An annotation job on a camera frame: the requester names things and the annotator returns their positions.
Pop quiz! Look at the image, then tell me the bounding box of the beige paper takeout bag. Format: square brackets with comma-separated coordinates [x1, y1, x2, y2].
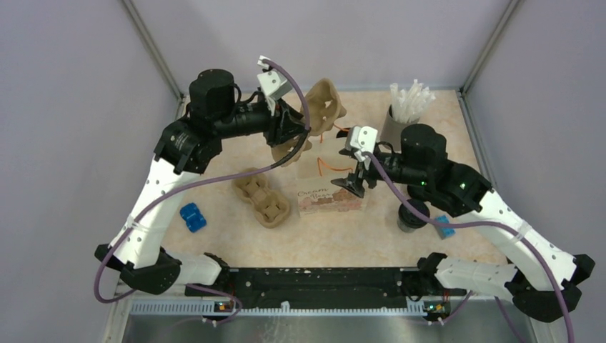
[295, 130, 367, 216]

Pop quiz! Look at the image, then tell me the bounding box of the single brown pulp carrier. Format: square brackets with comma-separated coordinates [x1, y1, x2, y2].
[282, 78, 347, 167]

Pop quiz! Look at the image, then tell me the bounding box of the black cup lid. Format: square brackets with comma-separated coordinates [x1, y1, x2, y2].
[398, 199, 432, 231]

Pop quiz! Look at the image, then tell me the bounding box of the single black coffee cup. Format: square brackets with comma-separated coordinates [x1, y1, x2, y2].
[397, 219, 427, 233]

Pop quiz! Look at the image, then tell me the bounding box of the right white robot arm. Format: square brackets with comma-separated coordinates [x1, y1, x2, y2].
[334, 124, 595, 323]

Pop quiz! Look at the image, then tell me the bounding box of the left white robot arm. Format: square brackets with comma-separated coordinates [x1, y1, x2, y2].
[94, 61, 311, 296]

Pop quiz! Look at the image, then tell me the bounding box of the grey cylindrical straw holder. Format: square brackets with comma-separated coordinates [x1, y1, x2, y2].
[379, 106, 409, 151]

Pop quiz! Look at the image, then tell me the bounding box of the brown pulp cup carrier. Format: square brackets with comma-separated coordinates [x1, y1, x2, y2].
[232, 167, 291, 229]

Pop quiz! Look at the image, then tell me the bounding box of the bundle of white straws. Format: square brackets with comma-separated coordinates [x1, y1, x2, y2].
[389, 79, 436, 124]

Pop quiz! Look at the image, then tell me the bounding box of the blue toy block right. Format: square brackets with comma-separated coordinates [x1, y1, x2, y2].
[434, 215, 456, 239]

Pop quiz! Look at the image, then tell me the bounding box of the blue toy block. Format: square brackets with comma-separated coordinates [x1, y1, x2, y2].
[434, 215, 456, 239]
[179, 202, 207, 233]

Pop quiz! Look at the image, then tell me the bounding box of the blue toy block left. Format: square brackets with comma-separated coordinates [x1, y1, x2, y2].
[179, 202, 207, 233]

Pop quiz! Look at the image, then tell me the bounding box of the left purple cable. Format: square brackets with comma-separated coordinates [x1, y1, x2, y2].
[92, 57, 312, 305]

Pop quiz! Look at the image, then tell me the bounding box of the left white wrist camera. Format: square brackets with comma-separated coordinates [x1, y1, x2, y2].
[257, 55, 293, 116]

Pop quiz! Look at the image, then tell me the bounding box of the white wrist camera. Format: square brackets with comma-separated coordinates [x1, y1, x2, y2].
[339, 126, 378, 169]
[257, 55, 293, 116]

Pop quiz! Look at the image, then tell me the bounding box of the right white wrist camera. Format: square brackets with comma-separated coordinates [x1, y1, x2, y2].
[339, 126, 378, 169]

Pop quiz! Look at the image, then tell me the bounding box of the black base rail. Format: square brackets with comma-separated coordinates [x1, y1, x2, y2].
[222, 267, 429, 309]

